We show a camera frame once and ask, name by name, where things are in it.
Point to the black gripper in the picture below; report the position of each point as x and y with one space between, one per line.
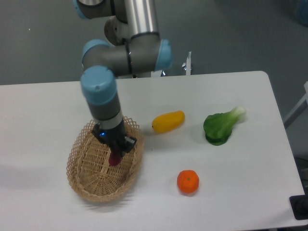
115 138

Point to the purple sweet potato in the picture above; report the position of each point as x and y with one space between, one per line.
115 157

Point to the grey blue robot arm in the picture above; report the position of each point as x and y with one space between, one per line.
140 50

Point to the woven wicker basket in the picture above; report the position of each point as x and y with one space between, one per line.
88 170

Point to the yellow mango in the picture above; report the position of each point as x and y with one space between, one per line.
168 122

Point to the orange tangerine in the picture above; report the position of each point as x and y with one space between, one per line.
188 181

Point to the green bok choy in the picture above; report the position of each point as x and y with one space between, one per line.
218 127

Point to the white furniture leg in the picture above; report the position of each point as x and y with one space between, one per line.
297 110

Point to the black device at table edge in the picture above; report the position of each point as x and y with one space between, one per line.
299 204

